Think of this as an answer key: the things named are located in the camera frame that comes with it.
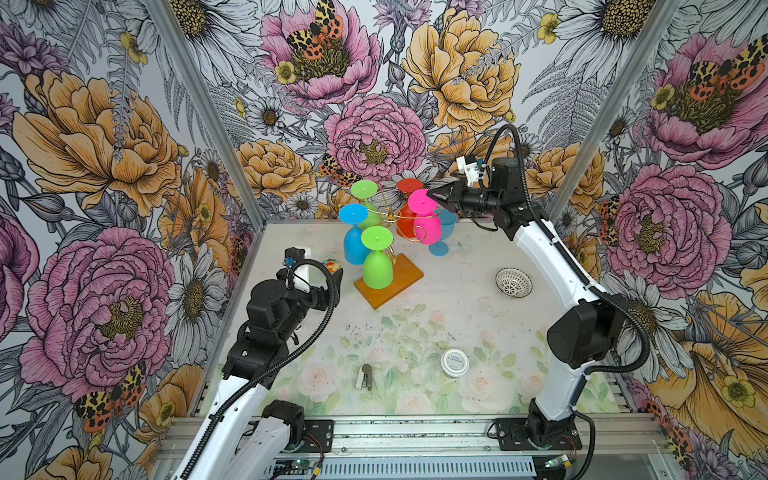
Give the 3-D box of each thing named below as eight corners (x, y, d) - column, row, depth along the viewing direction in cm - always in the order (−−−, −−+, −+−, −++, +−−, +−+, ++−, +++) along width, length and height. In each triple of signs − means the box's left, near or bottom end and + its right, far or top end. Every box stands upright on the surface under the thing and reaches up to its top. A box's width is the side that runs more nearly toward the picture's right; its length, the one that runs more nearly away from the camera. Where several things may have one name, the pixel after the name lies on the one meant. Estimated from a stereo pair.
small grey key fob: (356, 390, 83) (355, 387, 81) (358, 366, 88) (357, 363, 86) (372, 390, 83) (371, 387, 81) (373, 366, 88) (372, 363, 86)
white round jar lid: (440, 383, 85) (444, 373, 78) (438, 359, 89) (441, 348, 83) (465, 383, 85) (471, 373, 78) (462, 359, 89) (467, 348, 83)
